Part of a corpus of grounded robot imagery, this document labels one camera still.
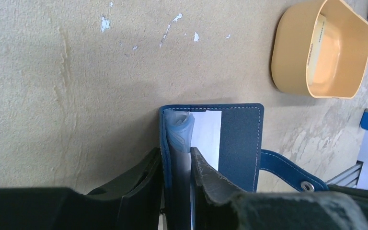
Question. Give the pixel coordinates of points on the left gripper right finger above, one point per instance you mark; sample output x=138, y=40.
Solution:
x=266, y=209

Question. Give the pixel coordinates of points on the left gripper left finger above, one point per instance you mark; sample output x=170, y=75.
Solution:
x=130, y=201

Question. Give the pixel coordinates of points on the blue leather card holder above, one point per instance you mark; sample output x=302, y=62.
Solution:
x=211, y=157

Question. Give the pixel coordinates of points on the beige credit card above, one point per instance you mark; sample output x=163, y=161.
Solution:
x=315, y=48

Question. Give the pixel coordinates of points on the tan oval plastic tray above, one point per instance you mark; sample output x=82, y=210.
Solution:
x=343, y=57

